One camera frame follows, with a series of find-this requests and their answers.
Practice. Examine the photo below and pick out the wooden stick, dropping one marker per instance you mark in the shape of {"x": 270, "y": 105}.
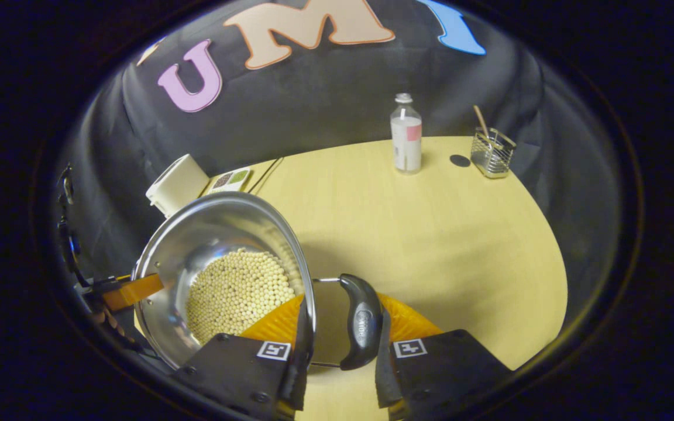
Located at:
{"x": 481, "y": 120}

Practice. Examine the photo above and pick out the clear bottle white label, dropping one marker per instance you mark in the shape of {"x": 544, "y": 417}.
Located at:
{"x": 406, "y": 143}

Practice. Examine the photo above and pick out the heap of yellow soybeans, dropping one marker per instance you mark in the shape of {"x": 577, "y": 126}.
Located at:
{"x": 237, "y": 292}

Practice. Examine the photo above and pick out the white boxy appliance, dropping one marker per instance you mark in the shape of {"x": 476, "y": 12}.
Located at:
{"x": 176, "y": 184}

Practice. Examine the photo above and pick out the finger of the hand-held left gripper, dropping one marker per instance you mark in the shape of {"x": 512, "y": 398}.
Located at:
{"x": 113, "y": 327}
{"x": 132, "y": 292}

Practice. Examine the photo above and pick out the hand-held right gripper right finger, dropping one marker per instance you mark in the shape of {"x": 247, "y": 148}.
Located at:
{"x": 385, "y": 374}

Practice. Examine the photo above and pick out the stainless steel pot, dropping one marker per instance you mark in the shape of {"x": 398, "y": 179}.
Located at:
{"x": 226, "y": 228}

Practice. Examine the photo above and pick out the black round table grommet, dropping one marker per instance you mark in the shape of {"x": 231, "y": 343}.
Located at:
{"x": 460, "y": 161}

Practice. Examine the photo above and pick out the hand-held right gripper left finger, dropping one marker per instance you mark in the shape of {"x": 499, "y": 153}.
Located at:
{"x": 299, "y": 374}

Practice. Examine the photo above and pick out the white divided seasoning dish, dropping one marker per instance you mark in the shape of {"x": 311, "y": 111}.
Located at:
{"x": 230, "y": 180}

